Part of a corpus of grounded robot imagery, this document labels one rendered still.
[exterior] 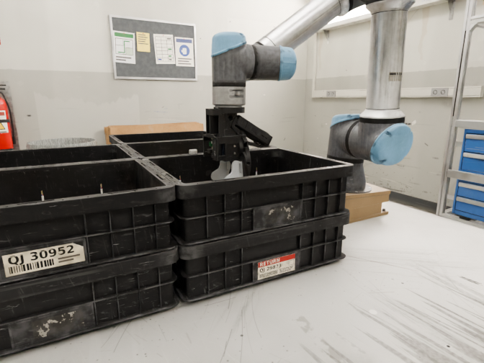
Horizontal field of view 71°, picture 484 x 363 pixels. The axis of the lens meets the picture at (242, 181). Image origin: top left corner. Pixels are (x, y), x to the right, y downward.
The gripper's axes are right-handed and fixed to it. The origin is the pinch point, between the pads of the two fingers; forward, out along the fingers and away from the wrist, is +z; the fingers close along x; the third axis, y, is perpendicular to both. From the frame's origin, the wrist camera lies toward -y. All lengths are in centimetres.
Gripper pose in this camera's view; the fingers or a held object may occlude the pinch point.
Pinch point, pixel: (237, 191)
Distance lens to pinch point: 82.5
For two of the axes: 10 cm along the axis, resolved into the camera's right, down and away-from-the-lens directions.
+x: 5.3, 2.0, -8.2
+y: -8.5, 1.3, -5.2
